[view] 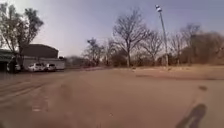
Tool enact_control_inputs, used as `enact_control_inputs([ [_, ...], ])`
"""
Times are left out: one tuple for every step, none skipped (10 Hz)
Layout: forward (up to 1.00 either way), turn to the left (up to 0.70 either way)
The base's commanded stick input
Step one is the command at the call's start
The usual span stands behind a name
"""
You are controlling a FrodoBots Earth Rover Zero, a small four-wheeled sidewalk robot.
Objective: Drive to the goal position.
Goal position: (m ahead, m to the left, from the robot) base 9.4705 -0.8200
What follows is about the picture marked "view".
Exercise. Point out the tall light pole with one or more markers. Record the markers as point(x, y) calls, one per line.
point(163, 33)

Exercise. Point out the dry grass verge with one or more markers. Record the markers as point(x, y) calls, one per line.
point(180, 71)

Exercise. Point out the brown dirt ground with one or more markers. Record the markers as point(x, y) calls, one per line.
point(110, 96)

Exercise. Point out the white car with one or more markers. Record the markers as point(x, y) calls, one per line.
point(51, 67)
point(36, 67)

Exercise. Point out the white building with dark roof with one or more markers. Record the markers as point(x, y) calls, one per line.
point(40, 51)

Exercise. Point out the leafy tree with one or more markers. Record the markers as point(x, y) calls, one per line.
point(20, 31)

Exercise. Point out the green roofed shelter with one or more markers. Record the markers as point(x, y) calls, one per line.
point(4, 55)

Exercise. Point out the row of bare trees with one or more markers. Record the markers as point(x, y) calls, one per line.
point(200, 50)

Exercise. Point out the dark vehicle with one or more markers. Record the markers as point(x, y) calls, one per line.
point(12, 67)

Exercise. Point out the bare tree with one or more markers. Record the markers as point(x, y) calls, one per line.
point(128, 40)

